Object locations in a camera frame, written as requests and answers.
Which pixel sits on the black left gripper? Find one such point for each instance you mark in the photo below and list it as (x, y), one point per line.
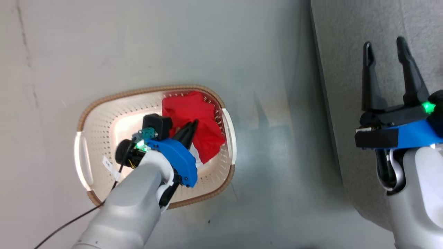
(128, 154)

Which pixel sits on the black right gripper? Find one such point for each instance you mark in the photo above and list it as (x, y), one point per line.
(398, 117)

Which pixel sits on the red cloth garment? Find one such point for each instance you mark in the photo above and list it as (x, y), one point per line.
(193, 107)

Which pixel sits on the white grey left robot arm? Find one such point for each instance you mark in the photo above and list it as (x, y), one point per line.
(131, 207)

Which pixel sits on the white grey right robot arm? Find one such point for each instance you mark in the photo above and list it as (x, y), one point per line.
(422, 193)

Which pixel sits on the grey cloth piece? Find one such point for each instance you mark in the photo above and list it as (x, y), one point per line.
(197, 159)

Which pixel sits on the grey fabric sofa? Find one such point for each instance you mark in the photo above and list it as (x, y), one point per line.
(346, 69)

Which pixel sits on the white laundry basket brown rim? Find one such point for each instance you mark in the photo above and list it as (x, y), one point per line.
(104, 138)

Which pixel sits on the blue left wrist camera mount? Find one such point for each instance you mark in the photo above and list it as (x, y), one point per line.
(174, 155)

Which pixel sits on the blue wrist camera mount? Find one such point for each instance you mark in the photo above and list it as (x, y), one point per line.
(415, 136)
(174, 155)

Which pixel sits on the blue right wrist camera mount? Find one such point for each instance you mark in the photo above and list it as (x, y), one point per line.
(415, 136)

